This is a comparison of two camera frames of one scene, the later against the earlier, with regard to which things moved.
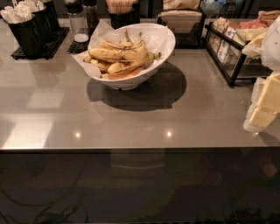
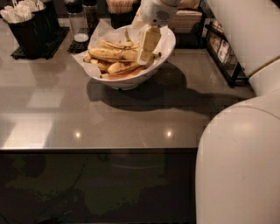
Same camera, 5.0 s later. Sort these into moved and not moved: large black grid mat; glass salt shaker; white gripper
Moved: white gripper
Not moved: large black grid mat; glass salt shaker
